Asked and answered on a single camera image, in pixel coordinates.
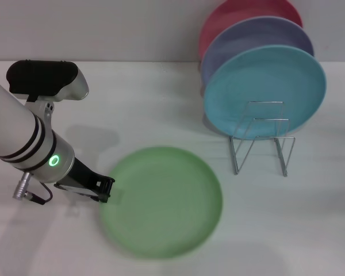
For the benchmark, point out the light blue round plate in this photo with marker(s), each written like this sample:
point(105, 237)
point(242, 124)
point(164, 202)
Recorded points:
point(264, 83)

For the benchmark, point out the purple round plate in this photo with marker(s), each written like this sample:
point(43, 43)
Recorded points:
point(258, 34)

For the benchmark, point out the red round plate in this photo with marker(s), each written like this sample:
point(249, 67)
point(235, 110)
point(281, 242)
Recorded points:
point(238, 14)

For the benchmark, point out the green round plate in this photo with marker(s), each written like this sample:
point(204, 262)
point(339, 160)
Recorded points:
point(164, 204)

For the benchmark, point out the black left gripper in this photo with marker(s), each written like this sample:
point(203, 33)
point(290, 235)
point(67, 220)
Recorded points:
point(82, 175)

